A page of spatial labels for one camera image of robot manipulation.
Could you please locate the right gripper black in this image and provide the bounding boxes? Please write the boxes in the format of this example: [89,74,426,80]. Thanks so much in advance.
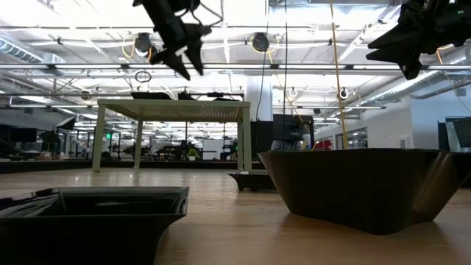
[366,0,449,81]

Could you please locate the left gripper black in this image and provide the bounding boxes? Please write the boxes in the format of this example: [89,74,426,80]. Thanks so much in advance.
[141,0,213,81]

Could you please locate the black wavy square mini plate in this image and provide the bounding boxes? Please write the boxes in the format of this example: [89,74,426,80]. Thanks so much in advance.
[130,91,172,101]
[257,147,471,236]

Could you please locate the ceiling light strip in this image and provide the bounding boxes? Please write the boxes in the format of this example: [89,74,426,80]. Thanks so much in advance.
[0,63,471,71]

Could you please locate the white building column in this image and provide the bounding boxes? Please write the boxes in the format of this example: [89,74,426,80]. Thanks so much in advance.
[244,75,274,122]

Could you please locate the narrow black monitor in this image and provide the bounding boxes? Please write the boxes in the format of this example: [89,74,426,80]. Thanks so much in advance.
[436,121,448,151]

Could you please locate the dark wide monitor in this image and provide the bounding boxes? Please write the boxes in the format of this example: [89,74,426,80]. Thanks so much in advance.
[444,116,471,152]

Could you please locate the white background board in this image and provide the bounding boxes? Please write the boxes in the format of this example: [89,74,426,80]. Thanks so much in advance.
[202,138,224,161]

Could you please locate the person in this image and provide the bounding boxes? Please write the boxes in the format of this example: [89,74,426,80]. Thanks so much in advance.
[270,139,303,152]

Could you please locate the silver air duct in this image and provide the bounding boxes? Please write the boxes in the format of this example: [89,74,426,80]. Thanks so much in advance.
[362,47,471,106]

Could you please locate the black ceiling cable reel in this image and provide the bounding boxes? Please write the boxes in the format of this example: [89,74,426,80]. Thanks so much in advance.
[251,32,271,53]
[133,32,163,63]

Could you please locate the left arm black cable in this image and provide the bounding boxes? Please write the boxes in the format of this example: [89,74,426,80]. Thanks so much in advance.
[176,0,224,30]

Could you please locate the yellow hanging cable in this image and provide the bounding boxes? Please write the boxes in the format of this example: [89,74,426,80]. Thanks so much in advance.
[328,0,350,150]

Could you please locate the black hanging cable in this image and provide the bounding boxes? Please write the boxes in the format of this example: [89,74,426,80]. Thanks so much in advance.
[283,0,288,119]

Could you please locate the black aluminium table frame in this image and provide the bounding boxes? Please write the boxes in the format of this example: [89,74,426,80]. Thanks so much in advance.
[0,158,266,174]

